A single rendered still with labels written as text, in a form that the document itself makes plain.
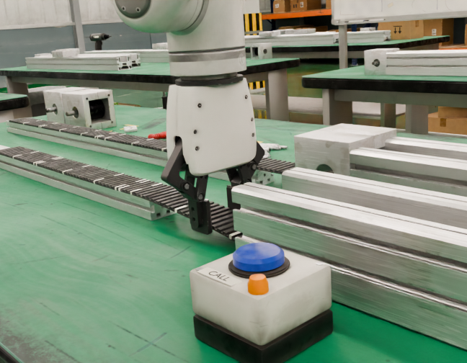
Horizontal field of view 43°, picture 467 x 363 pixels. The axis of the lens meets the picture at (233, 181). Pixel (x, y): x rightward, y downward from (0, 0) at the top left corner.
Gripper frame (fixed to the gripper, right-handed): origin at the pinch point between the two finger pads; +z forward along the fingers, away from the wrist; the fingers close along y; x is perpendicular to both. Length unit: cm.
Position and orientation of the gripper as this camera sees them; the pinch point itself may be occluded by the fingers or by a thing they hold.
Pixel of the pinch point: (219, 210)
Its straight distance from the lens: 70.2
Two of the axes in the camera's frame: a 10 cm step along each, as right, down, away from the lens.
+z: 0.7, 9.6, 2.6
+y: -7.4, 2.2, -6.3
